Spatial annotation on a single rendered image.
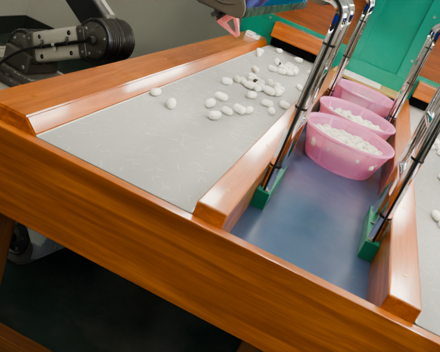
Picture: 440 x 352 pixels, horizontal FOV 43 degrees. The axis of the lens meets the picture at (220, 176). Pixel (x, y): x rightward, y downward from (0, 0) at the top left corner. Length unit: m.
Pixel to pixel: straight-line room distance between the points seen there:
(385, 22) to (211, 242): 1.87
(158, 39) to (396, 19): 1.73
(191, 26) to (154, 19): 0.26
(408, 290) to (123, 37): 1.14
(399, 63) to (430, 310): 1.77
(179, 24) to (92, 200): 2.84
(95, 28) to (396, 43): 1.40
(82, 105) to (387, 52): 1.74
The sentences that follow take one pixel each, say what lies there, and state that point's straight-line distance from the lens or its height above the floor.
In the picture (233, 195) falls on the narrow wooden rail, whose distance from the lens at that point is 0.95.
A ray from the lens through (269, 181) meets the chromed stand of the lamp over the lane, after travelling 1.14.
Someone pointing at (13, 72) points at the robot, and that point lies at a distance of 1.92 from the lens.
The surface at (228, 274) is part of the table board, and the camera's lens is 0.90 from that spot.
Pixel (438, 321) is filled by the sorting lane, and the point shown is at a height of 0.74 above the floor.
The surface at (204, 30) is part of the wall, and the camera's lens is 3.65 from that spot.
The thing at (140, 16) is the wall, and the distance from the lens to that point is 3.83.
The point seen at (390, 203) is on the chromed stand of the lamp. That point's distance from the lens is 1.13.
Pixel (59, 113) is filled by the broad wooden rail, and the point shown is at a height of 0.76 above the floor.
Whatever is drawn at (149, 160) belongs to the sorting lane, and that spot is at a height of 0.74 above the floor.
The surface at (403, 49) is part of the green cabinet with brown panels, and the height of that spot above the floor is 0.95.
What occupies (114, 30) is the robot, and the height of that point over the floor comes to 0.78.
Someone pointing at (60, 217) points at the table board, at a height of 0.63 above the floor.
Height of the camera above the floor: 1.16
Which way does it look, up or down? 23 degrees down
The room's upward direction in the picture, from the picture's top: 22 degrees clockwise
